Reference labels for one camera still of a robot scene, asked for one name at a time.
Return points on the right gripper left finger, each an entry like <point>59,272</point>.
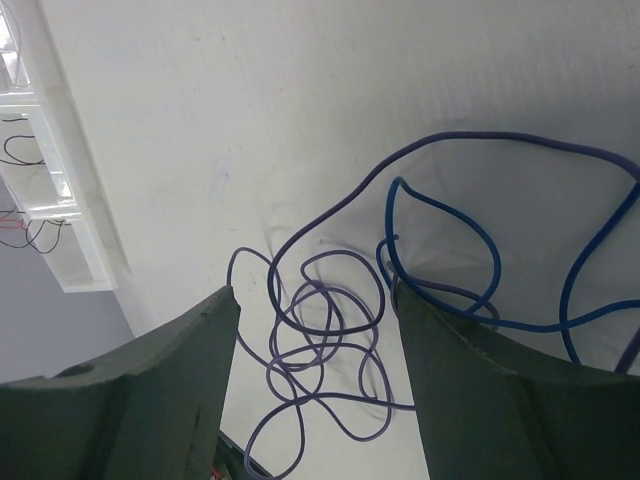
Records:
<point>150,409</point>

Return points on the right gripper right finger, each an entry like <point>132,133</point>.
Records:
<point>489,407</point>

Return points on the white foam compartment tray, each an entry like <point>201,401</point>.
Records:
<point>46,164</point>

